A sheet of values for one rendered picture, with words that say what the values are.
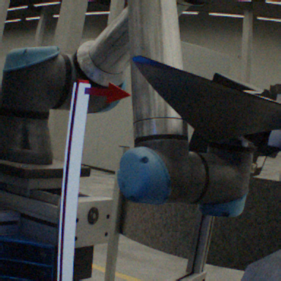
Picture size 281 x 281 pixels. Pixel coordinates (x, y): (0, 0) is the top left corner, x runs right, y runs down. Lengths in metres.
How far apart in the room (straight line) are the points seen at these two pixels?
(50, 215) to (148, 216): 1.83
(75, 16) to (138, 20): 6.55
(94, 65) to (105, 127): 10.02
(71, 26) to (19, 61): 6.22
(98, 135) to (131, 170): 10.51
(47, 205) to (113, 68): 0.29
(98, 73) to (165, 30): 0.36
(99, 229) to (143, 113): 0.38
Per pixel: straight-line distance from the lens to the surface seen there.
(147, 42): 0.95
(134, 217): 3.10
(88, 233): 1.22
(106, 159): 11.27
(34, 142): 1.26
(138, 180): 0.89
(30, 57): 1.26
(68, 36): 7.45
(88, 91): 0.76
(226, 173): 0.98
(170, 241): 2.88
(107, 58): 1.27
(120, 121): 11.09
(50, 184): 1.28
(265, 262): 0.70
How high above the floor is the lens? 1.17
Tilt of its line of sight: 3 degrees down
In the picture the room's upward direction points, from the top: 7 degrees clockwise
